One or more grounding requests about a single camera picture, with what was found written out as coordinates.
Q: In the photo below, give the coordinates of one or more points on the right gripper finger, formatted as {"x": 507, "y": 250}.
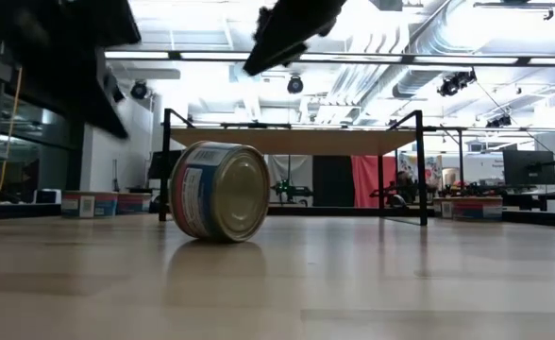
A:
{"x": 287, "y": 33}

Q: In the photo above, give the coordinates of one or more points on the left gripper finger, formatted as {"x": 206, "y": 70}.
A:
{"x": 110, "y": 111}

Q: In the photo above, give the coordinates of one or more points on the background robot arm green light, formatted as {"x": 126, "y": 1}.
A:
{"x": 289, "y": 189}

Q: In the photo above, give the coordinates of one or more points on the background black robot arm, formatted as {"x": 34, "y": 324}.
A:
{"x": 391, "y": 196}

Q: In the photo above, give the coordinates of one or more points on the wooden shelf black legs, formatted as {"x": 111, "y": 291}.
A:
{"x": 291, "y": 141}

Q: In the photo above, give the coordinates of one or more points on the round black ceiling spotlight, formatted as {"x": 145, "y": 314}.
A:
{"x": 139, "y": 90}
{"x": 295, "y": 85}

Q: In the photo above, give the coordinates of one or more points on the black computer monitor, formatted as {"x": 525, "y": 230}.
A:
{"x": 154, "y": 165}
{"x": 527, "y": 167}

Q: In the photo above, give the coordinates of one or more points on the white box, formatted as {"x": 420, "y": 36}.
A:
{"x": 46, "y": 196}

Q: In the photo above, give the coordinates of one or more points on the white cloth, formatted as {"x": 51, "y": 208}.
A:
{"x": 296, "y": 167}

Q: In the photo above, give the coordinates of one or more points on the black panel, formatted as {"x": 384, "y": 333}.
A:
{"x": 332, "y": 181}

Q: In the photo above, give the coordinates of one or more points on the red curtain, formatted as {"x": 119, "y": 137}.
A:
{"x": 367, "y": 181}

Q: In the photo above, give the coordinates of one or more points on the black ceiling spotlight cluster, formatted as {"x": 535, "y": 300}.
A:
{"x": 454, "y": 84}
{"x": 499, "y": 121}

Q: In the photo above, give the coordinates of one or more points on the colourful poster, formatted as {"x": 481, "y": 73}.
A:
{"x": 428, "y": 170}

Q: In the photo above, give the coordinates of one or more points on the cluttered background desk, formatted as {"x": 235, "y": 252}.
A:
{"x": 518, "y": 196}

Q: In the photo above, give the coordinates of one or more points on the long ceiling light rail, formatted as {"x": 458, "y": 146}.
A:
{"x": 211, "y": 56}

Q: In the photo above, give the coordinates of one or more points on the silver ventilation duct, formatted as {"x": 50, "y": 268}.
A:
{"x": 414, "y": 82}

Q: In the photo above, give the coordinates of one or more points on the black table frame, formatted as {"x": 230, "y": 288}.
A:
{"x": 306, "y": 211}

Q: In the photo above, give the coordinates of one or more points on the background black rig frame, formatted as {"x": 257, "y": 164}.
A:
{"x": 461, "y": 160}

